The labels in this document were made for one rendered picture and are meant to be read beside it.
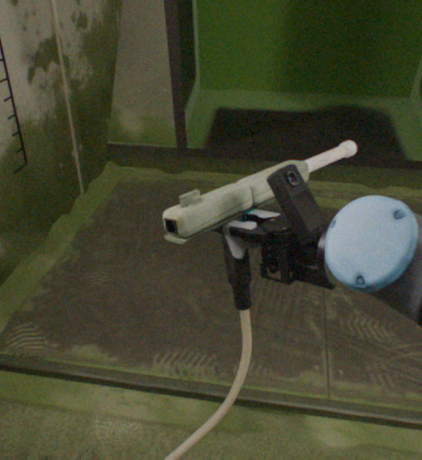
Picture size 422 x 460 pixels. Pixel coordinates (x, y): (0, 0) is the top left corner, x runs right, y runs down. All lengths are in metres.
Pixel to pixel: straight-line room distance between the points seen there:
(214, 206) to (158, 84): 1.43
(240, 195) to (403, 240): 0.35
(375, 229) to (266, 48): 0.98
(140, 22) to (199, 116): 0.98
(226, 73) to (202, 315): 0.69
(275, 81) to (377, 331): 0.74
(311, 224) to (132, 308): 0.77
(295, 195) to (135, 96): 1.51
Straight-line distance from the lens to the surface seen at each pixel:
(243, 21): 1.34
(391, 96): 1.45
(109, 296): 1.36
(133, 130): 2.05
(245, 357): 0.86
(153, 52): 2.13
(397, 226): 0.43
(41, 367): 1.22
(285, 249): 0.65
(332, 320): 1.30
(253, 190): 0.75
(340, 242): 0.45
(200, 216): 0.67
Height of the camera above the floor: 0.90
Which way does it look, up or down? 32 degrees down
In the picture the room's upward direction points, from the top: straight up
